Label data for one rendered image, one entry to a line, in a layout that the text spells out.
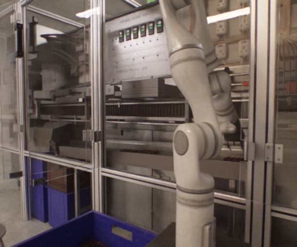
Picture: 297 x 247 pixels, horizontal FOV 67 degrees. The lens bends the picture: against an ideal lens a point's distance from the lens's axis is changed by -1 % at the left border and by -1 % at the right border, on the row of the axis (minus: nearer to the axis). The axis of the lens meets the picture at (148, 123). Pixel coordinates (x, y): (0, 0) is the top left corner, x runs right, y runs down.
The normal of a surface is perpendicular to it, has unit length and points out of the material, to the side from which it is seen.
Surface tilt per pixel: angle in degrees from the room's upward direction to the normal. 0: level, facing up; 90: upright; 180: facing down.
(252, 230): 90
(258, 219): 90
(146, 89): 90
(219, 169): 90
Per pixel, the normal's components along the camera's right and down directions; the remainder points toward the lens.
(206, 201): 0.37, 0.05
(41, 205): -0.59, 0.04
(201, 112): -0.76, 0.31
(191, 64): -0.02, -0.10
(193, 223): -0.25, 0.05
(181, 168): -0.85, 0.08
